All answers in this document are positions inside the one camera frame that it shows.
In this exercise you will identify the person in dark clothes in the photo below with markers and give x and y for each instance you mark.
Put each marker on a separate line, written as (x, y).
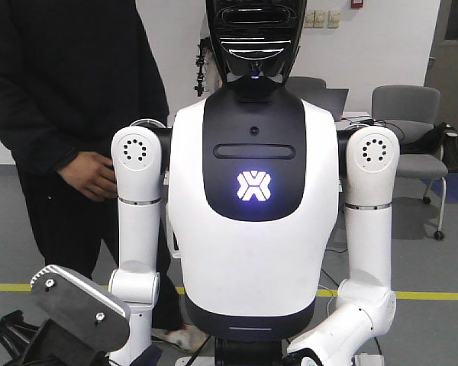
(72, 74)

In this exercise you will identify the white robot arm image right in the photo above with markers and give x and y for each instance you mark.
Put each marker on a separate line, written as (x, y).
(366, 304)

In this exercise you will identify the person's bare hand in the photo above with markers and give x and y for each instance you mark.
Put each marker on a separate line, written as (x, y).
(92, 175)

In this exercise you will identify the grey laptop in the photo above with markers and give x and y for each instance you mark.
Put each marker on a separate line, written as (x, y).
(335, 101)

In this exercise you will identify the grey office chair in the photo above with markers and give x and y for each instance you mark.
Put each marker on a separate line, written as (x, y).
(410, 111)

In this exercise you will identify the black robot head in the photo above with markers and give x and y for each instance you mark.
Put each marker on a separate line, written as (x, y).
(255, 44)

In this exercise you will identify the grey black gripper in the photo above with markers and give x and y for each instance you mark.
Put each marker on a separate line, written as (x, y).
(84, 322)

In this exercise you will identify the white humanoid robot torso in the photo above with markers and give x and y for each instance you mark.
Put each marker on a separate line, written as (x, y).
(253, 197)

